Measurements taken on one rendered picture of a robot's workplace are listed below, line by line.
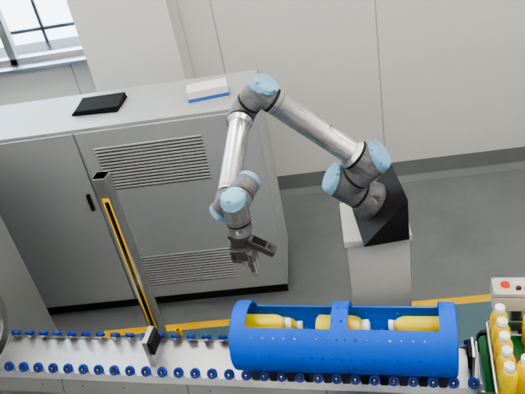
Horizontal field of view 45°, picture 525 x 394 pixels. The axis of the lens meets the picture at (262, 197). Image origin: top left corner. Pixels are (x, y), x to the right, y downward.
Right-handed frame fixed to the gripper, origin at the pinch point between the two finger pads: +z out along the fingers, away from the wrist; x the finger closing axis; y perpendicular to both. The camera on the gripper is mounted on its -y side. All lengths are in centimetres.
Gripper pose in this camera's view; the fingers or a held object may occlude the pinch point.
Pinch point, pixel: (257, 273)
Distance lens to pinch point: 241.0
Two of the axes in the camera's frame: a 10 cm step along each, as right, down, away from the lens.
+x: -1.7, 5.9, -7.9
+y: -9.7, 0.4, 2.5
